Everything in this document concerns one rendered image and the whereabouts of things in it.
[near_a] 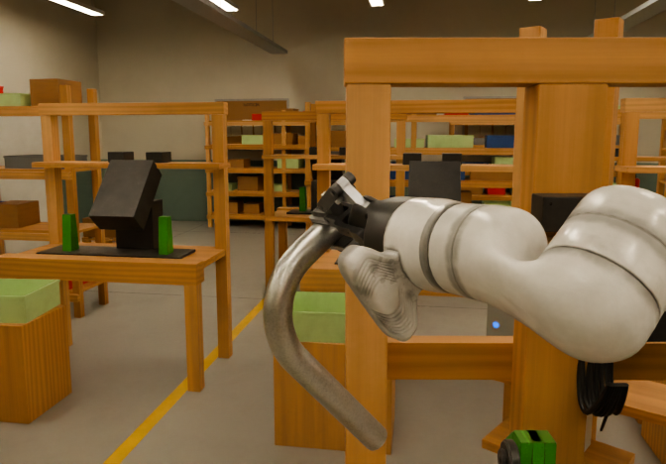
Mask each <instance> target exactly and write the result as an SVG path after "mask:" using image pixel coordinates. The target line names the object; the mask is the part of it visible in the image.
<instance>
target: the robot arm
mask: <svg viewBox="0 0 666 464"><path fill-rule="evenodd" d="M355 182H356V178H355V176H354V175H353V174H352V173H350V172H346V173H344V174H343V175H342V176H341V177H340V178H339V179H338V180H337V181H336V182H334V183H333V184H332V185H331V186H330V187H329V188H328V189H327V190H326V192H325V193H324V194H323V196H322V197H321V198H320V200H319V201H318V202H317V207H316V208H315V209H314V210H313V211H311V215H310V216H309V219H310V220H311V221H312V223H316V224H320V225H326V226H332V227H335V228H337V230H338V231H339V233H340V234H342V236H341V237H340V238H339V239H338V240H337V241H336V242H335V243H334V244H333V245H332V246H331V247H330V248H331V249H334V250H338V251H340V252H341V254H340V255H339V258H338V268H339V270H340V273H341V275H342V277H343V278H344V280H345V281H346V283H347V284H348V286H349V287H350V289H351V290H352V291H353V293H354V294H355V296H356V297H357V299H358V300H359V301H360V303H361V304H362V306H363V307H364V308H365V310H366V311H367V313H368V314H369V315H370V317H371V318H372V319H373V321H374V322H375V323H376V325H377V326H378V327H379V329H380V330H381V331H382V332H383V333H384V334H385V335H386V336H388V337H391V338H393V339H396V340H398V341H401V342H405V341H407V340H409V339H410V338H411V336H412V335H413V334H414V332H415V331H416V328H417V322H418V318H417V297H418V295H419V293H420V292H421V291H422V290H428V291H433V292H441V293H451V294H455V295H459V296H463V297H467V298H470V299H474V300H477V301H481V302H485V303H487V304H489V305H491V306H493V307H495V308H497V309H499V310H500V311H502V312H504V313H506V314H507V315H509V316H511V317H512V318H514V319H516V320H517V321H519V322H521V323H522V324H524V325H525V326H527V327H528V328H530V329H531V330H532V331H534V332H535V333H536V334H538V335H539V336H540V337H542V338H543V339H545V340H546V341H547V342H549V343H550V344H551V345H553V346H554V347H556V348H557V349H559V350H560V351H562V352H564V353H565V354H567V355H569V356H571V357H573V358H575V359H578V360H581V361H584V362H589V363H601V364H602V363H613V362H618V361H622V360H625V359H627V358H630V357H631V356H633V355H634V354H636V353H637V352H638V351H639V350H640V349H641V348H642V347H643V346H644V345H645V343H646V342H647V340H648V339H649V337H650V335H651V334H652V332H653V330H654V329H655V327H656V325H657V324H658V322H659V320H660V318H661V316H662V315H663V313H664V311H666V197H664V196H662V195H660V194H657V193H655V192H652V191H650V190H647V189H644V188H639V187H635V186H630V185H609V186H603V187H600V188H597V189H595V190H593V191H591V192H590V193H588V194H587V195H586V196H585V197H584V198H583V199H582V200H581V201H580V202H579V203H578V204H577V206H576V207H575V208H574V210H573V211H572V212H571V214H570V215H569V217H568V218H567V219H566V221H565V222H564V224H563V225H562V227H561V228H560V229H559V231H558V232H557V233H556V235H555V236H554V237H553V239H552V240H551V242H550V243H549V244H548V242H547V237H546V234H545V231H544V229H543V227H542V225H541V224H540V222H539V221H538V220H537V219H536V218H535V217H534V216H533V215H532V214H530V213H529V212H527V211H524V210H522V209H519V208H516V207H510V206H503V205H489V204H474V203H464V202H460V201H456V200H452V199H446V198H431V197H413V196H395V197H391V198H387V199H383V200H377V199H375V198H373V197H372V196H369V195H364V196H362V195H361V194H360V193H359V192H358V191H357V190H356V187H355V186H354V183H355ZM342 201H343V202H342ZM346 202H349V203H346ZM350 203H351V204H350Z"/></svg>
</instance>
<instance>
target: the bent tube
mask: <svg viewBox="0 0 666 464"><path fill-rule="evenodd" d="M341 236H342V234H340V233H339V231H338V230H337V228H335V227H332V226H326V225H320V224H316V223H314V224H313V225H312V226H311V227H310V228H309V229H307V230H306V231H305V232H304V233H303V234H302V235H301V236H300V237H299V238H298V239H297V240H296V241H295V242H294V243H293V244H292V245H291V246H290V247H289V248H288V249H287V250H286V251H285V252H284V254H283V255H282V256H281V258H280V259H279V260H278V262H277V264H276V266H275V268H274V270H273V272H272V274H271V277H270V279H269V282H268V285H267V289H266V293H265V299H264V309H263V319H264V328H265V333H266V337H267V340H268V343H269V345H270V348H271V350H272V352H273V354H274V356H275V357H276V359H277V361H278V362H279V363H280V365H281V366H282V367H283V368H284V369H285V370H286V371H287V372H288V373H289V374H290V375H291V376H292V377H293V378H294V379H295V380H297V381H298V382H299V383H300V384H301V385H302V386H303V387H304V388H305V389H306V390H307V391H308V392H309V393H310V394H311V395H312V396H313V397H314V398H315V399H316V400H317V401H319V402H320V403H321V404H322V405H323V406H324V407H325V408H326V409H327V410H328V411H329V412H330V413H331V414H332V415H333V416H334V417H335V418H336V419H337V420H338V421H339V422H341V423H342V424H343V425H344V426H345V427H346V428H347V429H348V430H349V431H350V432H351V433H352V434H353V435H354V436H355V437H356V438H357V439H358V440H359V441H360V442H361V443H363V444H364V445H365V446H366V447H367V448H368V449H369V450H372V451H374V450H377V449H379V448H381V447H382V446H383V445H384V443H385V442H386V440H387V436H388V433H387V430H386V429H385V428H384V427H383V426H382V425H381V424H380V423H379V422H378V421H377V420H376V419H375V418H374V417H373V416H372V415H371V414H370V413H369V412H368V411H367V410H366V409H365V408H364V407H363V406H362V405H361V404H360V403H359V402H358V401H357V400H356V399H355V398H354V397H353V396H352V395H351V394H350V393H349V392H348V391H347V390H346V389H345V388H344V387H343V386H342V385H341V384H340V383H339V382H338V381H337V380H336V379H335V378H334V377H333V376H332V375H331V374H330V373H329V372H328V371H327V370H326V369H325V368H324V367H323V366H322V365H321V364H320V363H319V362H318V361H317V360H316V359H315V358H314V357H313V356H312V355H311V354H310V353H309V352H308V351H307V350H306V349H305V348H304V347H303V345H302V344H301V343H300V341H299V339H298V337H297V335H296V333H295V329H294V326H293V319H292V308H293V301H294V296H295V293H296V290H297V287H298V285H299V283H300V281H301V279H302V278H303V276H304V274H305V273H306V272H307V270H308V269H309V268H310V267H311V266H312V265H313V264H314V263H315V262H316V261H317V260H318V259H319V258H320V257H321V256H322V255H323V254H324V253H325V252H326V251H327V250H328V249H329V248H330V247H331V246H332V245H333V244H334V243H335V242H336V241H337V240H338V239H339V238H340V237H341Z"/></svg>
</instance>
